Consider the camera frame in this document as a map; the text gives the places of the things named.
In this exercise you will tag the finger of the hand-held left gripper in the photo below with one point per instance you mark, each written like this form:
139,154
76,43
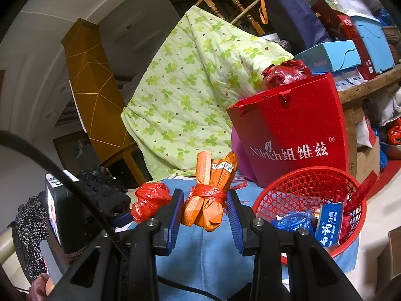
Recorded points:
123,219

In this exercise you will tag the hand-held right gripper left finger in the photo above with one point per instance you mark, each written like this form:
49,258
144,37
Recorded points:
172,222

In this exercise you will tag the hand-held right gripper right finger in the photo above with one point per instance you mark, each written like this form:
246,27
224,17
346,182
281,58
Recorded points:
237,225

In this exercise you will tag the small red plastic bag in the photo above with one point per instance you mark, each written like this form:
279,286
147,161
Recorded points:
150,199

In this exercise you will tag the orange packet bundle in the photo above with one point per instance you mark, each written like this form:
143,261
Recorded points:
216,175

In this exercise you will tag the blue plastic bag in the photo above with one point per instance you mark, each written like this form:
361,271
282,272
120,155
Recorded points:
294,220

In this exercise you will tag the red plastic basket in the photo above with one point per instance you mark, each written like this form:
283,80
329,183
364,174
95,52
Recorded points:
300,185

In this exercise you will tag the blue toothpaste box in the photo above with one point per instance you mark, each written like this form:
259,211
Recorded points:
329,225

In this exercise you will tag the person's left forearm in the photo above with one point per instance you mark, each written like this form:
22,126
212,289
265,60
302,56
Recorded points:
29,235

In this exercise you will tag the person's left hand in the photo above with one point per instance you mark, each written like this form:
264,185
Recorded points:
44,288

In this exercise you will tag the blue cloth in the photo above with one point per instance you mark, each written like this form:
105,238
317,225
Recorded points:
213,263

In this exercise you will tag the red and white box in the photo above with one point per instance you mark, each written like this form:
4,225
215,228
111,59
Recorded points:
315,218

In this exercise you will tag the red paper bag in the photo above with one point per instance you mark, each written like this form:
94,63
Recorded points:
291,125

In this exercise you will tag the orange wooden cabinet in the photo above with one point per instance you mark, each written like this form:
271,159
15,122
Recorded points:
94,100

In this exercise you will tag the green floral quilt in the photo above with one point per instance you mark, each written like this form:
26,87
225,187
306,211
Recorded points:
194,94

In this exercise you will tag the large red plastic bag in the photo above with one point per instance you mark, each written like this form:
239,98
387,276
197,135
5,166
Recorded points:
285,73

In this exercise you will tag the orange plastic bag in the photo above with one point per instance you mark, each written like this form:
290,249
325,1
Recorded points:
395,134

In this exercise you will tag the wooden bench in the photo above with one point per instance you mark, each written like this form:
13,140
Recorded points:
369,84

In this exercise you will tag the light blue cardboard box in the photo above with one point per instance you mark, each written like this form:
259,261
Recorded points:
332,55

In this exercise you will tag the navy blue bag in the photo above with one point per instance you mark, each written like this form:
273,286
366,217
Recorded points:
294,18

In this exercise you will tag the tall red box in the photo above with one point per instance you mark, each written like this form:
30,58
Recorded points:
354,44

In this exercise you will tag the wooden stair railing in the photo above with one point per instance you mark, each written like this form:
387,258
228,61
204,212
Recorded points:
235,3

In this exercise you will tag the blue plastic bin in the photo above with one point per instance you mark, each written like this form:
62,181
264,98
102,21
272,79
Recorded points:
374,42

